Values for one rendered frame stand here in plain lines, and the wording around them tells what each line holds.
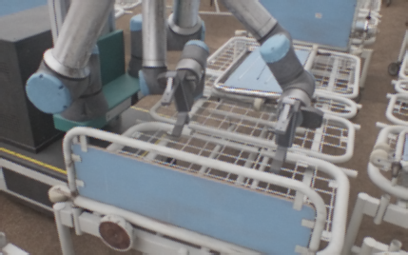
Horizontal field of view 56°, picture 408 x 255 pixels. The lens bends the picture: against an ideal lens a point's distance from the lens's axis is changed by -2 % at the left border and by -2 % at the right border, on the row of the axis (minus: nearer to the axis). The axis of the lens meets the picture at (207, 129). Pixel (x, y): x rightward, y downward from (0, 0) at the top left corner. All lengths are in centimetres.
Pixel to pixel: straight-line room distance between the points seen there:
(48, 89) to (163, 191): 50
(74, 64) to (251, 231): 73
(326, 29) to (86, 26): 194
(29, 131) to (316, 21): 193
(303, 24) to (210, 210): 199
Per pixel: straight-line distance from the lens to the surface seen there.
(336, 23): 282
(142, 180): 110
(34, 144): 188
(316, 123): 113
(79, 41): 124
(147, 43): 139
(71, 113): 153
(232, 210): 103
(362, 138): 285
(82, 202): 127
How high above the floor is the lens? 132
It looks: 30 degrees down
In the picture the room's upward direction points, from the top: 3 degrees clockwise
